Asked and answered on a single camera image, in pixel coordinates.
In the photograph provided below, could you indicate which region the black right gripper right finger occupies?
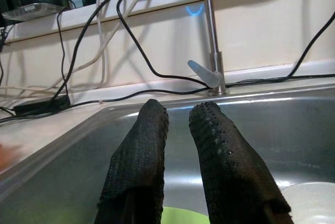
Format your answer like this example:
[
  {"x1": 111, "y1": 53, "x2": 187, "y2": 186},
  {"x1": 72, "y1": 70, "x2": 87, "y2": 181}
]
[{"x1": 188, "y1": 101, "x2": 293, "y2": 224}]

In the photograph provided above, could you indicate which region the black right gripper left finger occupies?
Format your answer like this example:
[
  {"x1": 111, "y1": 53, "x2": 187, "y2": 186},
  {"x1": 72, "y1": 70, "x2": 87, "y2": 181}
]
[{"x1": 94, "y1": 98, "x2": 170, "y2": 224}]

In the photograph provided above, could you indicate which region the stainless steel sink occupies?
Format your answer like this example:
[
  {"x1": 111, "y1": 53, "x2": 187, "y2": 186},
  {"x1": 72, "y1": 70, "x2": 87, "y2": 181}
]
[{"x1": 0, "y1": 82, "x2": 335, "y2": 224}]

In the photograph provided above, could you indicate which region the green plate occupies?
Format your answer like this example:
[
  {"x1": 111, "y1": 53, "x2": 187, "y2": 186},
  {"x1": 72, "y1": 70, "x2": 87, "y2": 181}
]
[{"x1": 160, "y1": 206, "x2": 211, "y2": 224}]

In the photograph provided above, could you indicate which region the white bowl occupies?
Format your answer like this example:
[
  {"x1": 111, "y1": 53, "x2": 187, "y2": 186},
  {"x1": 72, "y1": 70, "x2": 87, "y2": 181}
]
[{"x1": 278, "y1": 181, "x2": 335, "y2": 224}]

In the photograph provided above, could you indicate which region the black power adapter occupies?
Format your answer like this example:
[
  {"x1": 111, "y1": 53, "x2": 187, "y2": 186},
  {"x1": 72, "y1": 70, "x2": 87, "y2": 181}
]
[{"x1": 13, "y1": 94, "x2": 71, "y2": 117}]

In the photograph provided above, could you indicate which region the steel faucet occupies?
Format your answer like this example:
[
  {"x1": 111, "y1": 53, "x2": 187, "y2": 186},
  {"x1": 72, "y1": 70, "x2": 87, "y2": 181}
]
[{"x1": 187, "y1": 0, "x2": 228, "y2": 96}]

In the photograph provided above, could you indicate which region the flat silver device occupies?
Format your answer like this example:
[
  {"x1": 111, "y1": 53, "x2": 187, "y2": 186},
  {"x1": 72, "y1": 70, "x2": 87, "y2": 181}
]
[{"x1": 1, "y1": 3, "x2": 65, "y2": 22}]

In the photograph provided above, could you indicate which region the beige cable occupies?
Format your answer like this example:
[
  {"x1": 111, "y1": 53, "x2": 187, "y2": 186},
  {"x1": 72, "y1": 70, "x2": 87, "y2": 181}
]
[{"x1": 0, "y1": 0, "x2": 152, "y2": 91}]

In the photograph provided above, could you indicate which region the thin black cable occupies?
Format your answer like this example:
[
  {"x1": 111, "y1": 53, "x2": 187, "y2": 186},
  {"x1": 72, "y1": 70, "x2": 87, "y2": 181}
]
[{"x1": 55, "y1": 6, "x2": 70, "y2": 99}]

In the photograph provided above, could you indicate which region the white cable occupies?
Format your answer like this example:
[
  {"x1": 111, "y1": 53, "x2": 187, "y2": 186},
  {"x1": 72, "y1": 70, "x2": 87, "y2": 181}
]
[{"x1": 96, "y1": 0, "x2": 109, "y2": 86}]

